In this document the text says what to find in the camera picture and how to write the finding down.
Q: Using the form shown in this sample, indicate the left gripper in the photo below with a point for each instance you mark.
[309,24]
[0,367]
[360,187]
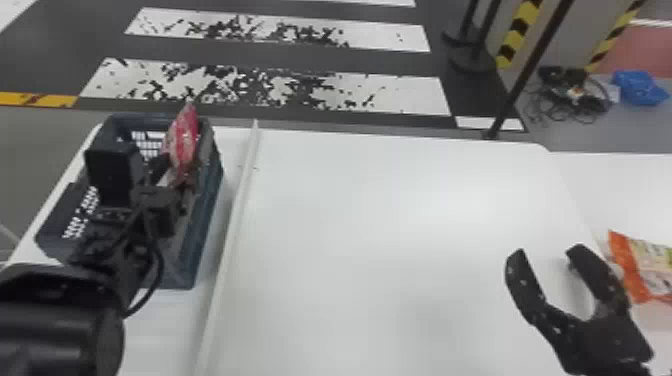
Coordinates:
[157,210]

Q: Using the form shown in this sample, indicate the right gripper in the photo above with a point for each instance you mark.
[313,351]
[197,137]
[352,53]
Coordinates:
[606,346]

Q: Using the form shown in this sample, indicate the red snack packet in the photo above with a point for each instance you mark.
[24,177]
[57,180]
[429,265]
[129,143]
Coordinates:
[182,139]

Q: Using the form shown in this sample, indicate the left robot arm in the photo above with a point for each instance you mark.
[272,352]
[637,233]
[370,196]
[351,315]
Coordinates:
[58,325]

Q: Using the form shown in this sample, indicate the blue basket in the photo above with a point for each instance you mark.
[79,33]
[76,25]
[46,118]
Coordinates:
[202,210]

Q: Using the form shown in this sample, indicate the orange snack packet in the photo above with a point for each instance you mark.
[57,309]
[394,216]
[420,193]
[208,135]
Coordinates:
[627,268]

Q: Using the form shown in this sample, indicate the blue bag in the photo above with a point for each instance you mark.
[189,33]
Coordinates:
[638,86]

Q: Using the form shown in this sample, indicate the slanted black pole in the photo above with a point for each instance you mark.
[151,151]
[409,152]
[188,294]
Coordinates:
[525,73]

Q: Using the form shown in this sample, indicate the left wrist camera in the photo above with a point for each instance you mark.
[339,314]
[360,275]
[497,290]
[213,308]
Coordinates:
[113,173]

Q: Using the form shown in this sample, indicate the striped post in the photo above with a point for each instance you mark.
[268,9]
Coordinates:
[517,36]
[611,39]

